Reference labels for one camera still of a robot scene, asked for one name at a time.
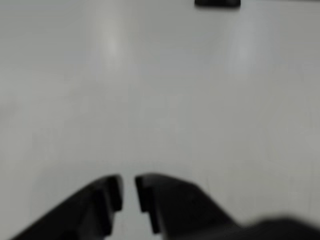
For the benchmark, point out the black flat object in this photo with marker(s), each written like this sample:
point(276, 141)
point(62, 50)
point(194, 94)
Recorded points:
point(217, 3)

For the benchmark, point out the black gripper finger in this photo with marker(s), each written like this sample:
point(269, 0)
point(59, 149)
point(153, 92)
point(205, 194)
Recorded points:
point(82, 212)
point(180, 207)

